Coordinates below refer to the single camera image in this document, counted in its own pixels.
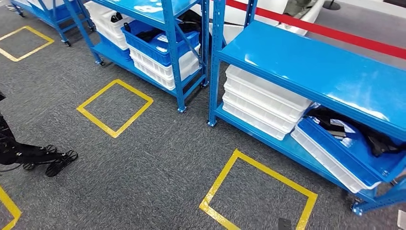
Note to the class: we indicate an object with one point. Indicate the black trim strip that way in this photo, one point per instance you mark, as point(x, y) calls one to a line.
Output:
point(380, 143)
point(147, 35)

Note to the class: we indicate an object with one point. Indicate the blue plastic crate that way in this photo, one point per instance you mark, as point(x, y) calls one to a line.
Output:
point(342, 155)
point(158, 52)
point(115, 50)

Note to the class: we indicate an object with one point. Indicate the black round floor base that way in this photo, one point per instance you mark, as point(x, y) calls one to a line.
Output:
point(331, 4)

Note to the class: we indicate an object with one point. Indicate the blue metal shelf rack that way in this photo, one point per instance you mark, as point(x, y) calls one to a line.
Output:
point(57, 19)
point(317, 70)
point(173, 47)

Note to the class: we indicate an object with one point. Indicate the black and grey humanoid robot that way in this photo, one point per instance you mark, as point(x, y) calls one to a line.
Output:
point(31, 155)

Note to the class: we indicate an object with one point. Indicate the white plastic crate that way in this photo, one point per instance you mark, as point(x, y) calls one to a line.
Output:
point(257, 106)
point(47, 3)
point(263, 85)
point(250, 122)
point(323, 162)
point(155, 76)
point(253, 114)
point(152, 65)
point(111, 36)
point(101, 16)

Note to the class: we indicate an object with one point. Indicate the white car body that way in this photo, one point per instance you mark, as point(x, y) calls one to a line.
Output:
point(238, 14)

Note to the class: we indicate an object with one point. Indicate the red barrier belt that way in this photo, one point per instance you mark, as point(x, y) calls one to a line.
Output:
point(333, 33)

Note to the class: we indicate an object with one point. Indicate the clear plastic bag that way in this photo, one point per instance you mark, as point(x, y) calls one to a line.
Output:
point(344, 127)

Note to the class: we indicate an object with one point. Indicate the yellow floor tape square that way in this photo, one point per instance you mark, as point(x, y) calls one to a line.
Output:
point(11, 206)
point(41, 34)

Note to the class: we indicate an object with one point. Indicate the small black clip part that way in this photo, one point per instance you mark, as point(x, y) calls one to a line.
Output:
point(116, 16)

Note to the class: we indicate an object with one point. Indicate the metal floor outlet plate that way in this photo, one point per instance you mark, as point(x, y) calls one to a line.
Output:
point(402, 219)

